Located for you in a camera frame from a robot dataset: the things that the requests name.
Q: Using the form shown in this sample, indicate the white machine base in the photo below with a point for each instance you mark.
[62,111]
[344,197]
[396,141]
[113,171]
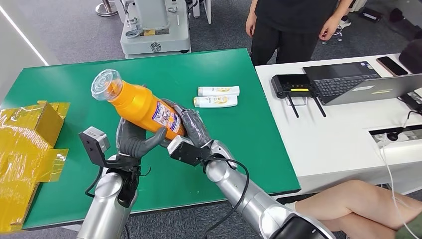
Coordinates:
[155,36]

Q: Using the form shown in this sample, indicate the person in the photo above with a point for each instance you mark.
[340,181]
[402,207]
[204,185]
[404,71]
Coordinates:
[349,204]
[293,26]
[345,22]

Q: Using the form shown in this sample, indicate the black smartphone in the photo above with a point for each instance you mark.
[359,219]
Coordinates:
[392,66]

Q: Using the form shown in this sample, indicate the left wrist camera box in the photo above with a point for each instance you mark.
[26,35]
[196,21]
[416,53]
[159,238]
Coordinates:
[94,142]

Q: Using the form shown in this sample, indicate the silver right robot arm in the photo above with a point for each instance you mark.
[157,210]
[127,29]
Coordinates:
[257,204]

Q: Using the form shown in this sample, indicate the white cabinet panel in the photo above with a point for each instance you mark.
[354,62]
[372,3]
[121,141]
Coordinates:
[207,11]

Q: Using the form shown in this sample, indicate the person's right forearm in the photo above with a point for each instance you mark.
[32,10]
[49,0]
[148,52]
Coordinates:
[252,6]

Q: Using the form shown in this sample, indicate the chrome chair base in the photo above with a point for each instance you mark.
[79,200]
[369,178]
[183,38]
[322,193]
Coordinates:
[337,33]

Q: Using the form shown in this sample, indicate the orange bottle with clear cap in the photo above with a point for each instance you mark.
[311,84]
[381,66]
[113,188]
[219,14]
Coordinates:
[138,102]

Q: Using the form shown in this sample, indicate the metal stanchion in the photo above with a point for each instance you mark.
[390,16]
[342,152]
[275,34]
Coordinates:
[106,9]

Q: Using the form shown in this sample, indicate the white shampoo bottle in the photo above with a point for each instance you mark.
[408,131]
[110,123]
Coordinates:
[211,101]
[214,91]

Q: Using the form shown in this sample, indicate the black rounded object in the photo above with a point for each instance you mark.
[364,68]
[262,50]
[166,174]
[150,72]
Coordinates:
[412,56]

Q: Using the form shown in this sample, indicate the person's left hand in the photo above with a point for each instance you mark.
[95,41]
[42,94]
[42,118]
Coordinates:
[329,28]

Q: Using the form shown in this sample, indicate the black box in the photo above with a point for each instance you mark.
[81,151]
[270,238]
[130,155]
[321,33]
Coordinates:
[370,14]

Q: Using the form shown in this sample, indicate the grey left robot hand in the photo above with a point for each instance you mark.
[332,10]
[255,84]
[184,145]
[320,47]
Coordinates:
[130,142]

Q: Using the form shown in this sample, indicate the black power plug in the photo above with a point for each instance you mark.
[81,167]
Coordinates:
[392,136]

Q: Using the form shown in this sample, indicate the black laptop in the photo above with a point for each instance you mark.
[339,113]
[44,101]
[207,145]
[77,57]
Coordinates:
[339,82]

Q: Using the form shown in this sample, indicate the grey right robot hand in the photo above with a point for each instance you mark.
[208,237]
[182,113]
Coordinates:
[194,127]

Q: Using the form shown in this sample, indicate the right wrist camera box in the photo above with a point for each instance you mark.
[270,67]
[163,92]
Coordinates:
[186,151]

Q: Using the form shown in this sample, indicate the silver laptop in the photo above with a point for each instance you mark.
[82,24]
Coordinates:
[389,87]

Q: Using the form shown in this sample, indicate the person's right hand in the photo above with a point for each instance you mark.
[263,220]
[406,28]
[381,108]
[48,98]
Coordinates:
[250,25]

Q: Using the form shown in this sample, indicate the black router with antennas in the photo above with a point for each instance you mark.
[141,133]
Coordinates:
[288,84]

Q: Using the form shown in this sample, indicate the person's left forearm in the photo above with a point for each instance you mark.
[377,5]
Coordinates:
[342,8]

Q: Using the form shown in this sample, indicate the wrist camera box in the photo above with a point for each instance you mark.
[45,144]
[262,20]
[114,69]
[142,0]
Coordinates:
[186,151]
[94,142]

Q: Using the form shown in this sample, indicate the yellow taped cardboard box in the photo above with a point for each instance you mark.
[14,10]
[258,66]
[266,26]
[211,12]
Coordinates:
[23,155]

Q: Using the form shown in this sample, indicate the black power adapter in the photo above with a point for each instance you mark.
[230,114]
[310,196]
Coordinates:
[412,100]

